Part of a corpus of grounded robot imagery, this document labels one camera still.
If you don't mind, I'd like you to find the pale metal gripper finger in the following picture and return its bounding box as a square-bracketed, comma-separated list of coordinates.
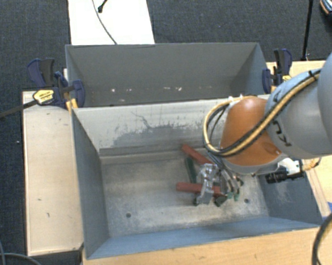
[192, 166, 211, 206]
[202, 163, 220, 205]

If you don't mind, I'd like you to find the red-brown flat block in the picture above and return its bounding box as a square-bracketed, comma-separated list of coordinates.
[175, 179, 226, 200]
[181, 142, 214, 168]

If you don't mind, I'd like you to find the dark green flat block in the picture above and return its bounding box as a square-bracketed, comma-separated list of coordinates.
[214, 194, 229, 208]
[184, 156, 200, 185]

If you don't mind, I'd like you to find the grey metal bin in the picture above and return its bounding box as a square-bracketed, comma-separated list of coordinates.
[64, 27, 325, 262]

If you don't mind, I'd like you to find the pale wood board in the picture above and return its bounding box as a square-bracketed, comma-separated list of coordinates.
[16, 88, 85, 257]

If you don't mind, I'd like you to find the black cylinder on white bracket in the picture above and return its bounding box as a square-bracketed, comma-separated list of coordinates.
[264, 156, 306, 185]

